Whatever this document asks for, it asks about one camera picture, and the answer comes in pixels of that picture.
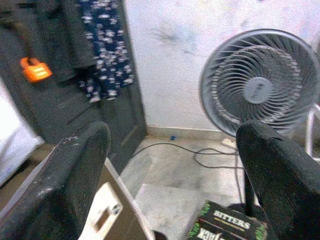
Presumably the black hanging garment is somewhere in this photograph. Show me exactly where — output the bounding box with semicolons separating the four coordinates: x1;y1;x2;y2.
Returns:
0;0;97;83

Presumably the blue floral hanging cloth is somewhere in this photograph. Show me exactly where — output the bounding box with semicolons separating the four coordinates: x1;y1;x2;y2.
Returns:
77;0;136;103

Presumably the black and green printed box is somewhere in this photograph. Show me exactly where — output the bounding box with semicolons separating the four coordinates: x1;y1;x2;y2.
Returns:
187;199;270;240

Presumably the grey table fan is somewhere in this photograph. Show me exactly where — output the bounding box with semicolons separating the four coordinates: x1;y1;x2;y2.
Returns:
198;28;320;138

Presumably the white metal pipe frame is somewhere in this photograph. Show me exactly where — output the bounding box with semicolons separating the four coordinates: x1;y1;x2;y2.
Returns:
306;103;320;161

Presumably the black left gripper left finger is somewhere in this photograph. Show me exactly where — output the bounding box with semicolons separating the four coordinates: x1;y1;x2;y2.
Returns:
0;121;112;240

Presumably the dark grey door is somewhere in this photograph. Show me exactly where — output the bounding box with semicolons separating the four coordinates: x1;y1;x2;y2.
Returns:
0;0;148;176

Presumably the white power strip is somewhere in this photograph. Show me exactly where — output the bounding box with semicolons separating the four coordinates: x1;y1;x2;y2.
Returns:
221;137;237;148

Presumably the black fan power cable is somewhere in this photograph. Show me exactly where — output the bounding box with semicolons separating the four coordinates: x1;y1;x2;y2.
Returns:
131;142;247;203

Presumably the orange padlock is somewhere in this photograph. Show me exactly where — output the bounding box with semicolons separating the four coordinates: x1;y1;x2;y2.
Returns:
19;56;53;83

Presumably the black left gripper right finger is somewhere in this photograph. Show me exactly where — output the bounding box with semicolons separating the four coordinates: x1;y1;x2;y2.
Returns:
235;119;320;240

